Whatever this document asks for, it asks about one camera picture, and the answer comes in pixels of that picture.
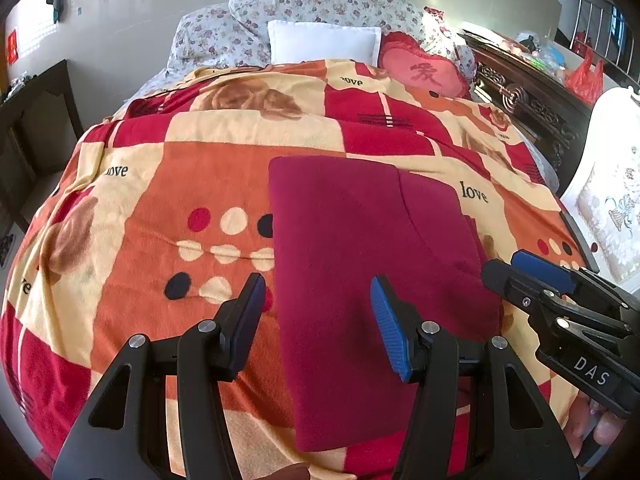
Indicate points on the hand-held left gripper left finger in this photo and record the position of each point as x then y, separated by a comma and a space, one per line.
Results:
256, 310

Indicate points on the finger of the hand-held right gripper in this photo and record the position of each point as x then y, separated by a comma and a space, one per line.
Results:
542, 270
510, 282

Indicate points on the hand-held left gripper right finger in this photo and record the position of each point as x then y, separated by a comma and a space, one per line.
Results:
390, 330

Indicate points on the maroon knit garment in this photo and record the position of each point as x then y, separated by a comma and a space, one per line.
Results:
340, 240

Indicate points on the person's right hand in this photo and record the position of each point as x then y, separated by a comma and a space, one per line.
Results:
607, 430

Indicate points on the white embroidered chair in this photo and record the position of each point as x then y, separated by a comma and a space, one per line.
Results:
610, 200

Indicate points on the floral bed sheet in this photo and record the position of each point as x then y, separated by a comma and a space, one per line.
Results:
542, 172

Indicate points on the printed red orange blanket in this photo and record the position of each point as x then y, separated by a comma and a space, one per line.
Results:
150, 220

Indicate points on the carved dark wooden nightstand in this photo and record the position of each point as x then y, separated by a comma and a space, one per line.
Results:
520, 100

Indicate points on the red plastic bag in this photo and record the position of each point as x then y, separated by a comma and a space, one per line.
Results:
585, 80

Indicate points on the clear plastic bag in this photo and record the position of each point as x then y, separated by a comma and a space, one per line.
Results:
542, 55

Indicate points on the red heart-shaped pillow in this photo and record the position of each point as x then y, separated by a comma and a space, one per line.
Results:
420, 70

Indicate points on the floral cushion with red trim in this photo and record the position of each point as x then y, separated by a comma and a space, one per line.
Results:
450, 35

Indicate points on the metal stair railing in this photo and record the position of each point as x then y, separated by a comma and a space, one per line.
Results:
595, 15

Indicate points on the white pillow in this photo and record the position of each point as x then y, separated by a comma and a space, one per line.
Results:
320, 42

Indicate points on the small floral pillow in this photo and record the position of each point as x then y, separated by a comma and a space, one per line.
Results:
215, 35

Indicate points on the large floral pillow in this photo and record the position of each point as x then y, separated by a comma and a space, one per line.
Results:
330, 5

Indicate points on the red wall paper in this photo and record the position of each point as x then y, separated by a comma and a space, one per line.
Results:
11, 47

